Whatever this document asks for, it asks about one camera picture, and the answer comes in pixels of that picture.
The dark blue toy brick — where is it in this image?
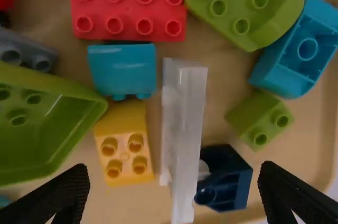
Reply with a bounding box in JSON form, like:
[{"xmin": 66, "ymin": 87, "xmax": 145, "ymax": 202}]
[{"xmin": 193, "ymin": 143, "xmax": 254, "ymax": 213}]

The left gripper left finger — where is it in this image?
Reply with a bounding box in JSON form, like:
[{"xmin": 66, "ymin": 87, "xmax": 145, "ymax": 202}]
[{"xmin": 0, "ymin": 163, "xmax": 91, "ymax": 224}]

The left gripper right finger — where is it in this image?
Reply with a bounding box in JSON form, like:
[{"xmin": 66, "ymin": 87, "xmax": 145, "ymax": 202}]
[{"xmin": 257, "ymin": 160, "xmax": 338, "ymax": 224}]

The small green toy brick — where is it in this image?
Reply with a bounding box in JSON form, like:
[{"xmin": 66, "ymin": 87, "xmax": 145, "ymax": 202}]
[{"xmin": 223, "ymin": 93, "xmax": 295, "ymax": 153}]

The pale grey toy brick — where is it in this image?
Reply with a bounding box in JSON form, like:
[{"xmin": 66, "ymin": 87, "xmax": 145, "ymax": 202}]
[{"xmin": 0, "ymin": 27, "xmax": 59, "ymax": 73}]

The coral toy brick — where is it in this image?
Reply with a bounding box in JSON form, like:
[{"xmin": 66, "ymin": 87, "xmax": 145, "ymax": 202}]
[{"xmin": 68, "ymin": 0, "xmax": 187, "ymax": 42}]

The yellow toy brick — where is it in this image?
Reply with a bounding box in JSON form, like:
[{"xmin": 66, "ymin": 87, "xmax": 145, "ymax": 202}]
[{"xmin": 92, "ymin": 102, "xmax": 155, "ymax": 188}]

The tan tray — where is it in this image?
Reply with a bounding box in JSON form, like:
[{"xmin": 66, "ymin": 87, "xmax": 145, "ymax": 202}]
[{"xmin": 0, "ymin": 0, "xmax": 338, "ymax": 224}]

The long white toy brick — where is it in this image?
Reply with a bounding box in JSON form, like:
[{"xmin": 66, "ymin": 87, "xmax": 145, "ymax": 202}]
[{"xmin": 158, "ymin": 57, "xmax": 209, "ymax": 224}]

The teal sloped toy brick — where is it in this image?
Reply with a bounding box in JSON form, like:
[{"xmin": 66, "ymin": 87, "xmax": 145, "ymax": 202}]
[{"xmin": 87, "ymin": 43, "xmax": 157, "ymax": 102}]

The light blue toy brick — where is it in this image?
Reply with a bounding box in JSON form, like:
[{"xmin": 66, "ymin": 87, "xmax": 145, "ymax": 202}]
[{"xmin": 248, "ymin": 0, "xmax": 338, "ymax": 100}]

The green windshield toy brick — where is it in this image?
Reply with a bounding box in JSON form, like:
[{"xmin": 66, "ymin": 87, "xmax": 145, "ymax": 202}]
[{"xmin": 0, "ymin": 60, "xmax": 109, "ymax": 189}]

